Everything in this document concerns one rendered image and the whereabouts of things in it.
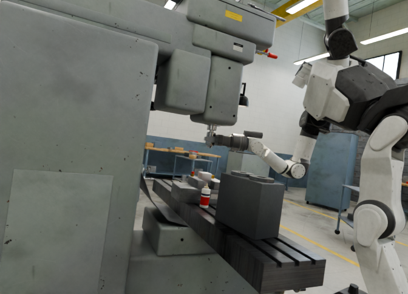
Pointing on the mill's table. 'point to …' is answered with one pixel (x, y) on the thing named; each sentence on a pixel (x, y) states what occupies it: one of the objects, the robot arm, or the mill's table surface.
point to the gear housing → (223, 44)
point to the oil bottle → (204, 197)
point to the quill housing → (221, 93)
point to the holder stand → (250, 204)
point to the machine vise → (192, 191)
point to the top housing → (228, 16)
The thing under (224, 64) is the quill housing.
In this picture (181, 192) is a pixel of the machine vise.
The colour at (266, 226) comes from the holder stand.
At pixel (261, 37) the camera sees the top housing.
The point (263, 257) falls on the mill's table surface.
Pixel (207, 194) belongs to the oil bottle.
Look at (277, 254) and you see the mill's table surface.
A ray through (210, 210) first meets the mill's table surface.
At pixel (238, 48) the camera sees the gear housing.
